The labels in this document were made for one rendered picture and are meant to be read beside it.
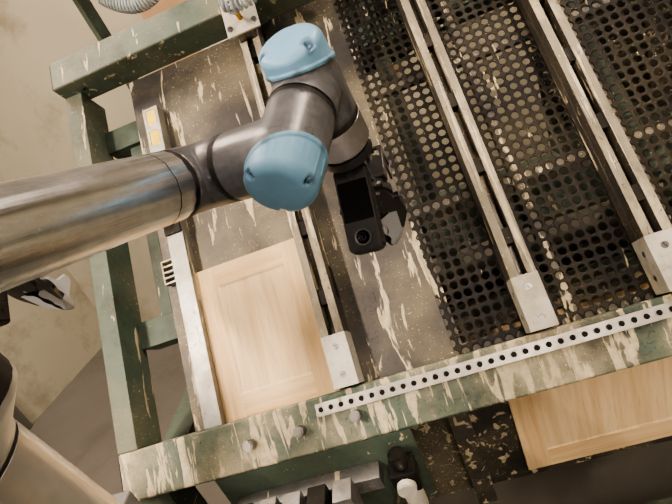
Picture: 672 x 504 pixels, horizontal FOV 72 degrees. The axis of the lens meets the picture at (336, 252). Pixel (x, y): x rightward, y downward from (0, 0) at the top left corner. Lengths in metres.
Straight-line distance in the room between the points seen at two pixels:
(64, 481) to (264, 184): 0.29
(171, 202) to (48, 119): 3.72
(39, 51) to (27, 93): 0.34
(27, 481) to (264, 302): 1.04
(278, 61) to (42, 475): 0.39
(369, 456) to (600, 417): 0.75
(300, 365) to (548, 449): 0.84
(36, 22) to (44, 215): 3.66
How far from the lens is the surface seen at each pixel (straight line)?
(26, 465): 0.24
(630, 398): 1.63
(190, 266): 1.33
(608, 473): 2.01
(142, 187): 0.45
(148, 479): 1.38
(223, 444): 1.26
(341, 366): 1.11
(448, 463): 1.66
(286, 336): 1.21
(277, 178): 0.43
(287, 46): 0.51
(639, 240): 1.20
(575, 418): 1.61
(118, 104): 3.81
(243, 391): 1.26
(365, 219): 0.59
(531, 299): 1.10
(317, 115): 0.47
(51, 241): 0.40
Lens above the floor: 1.62
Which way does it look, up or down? 23 degrees down
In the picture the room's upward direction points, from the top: 23 degrees counter-clockwise
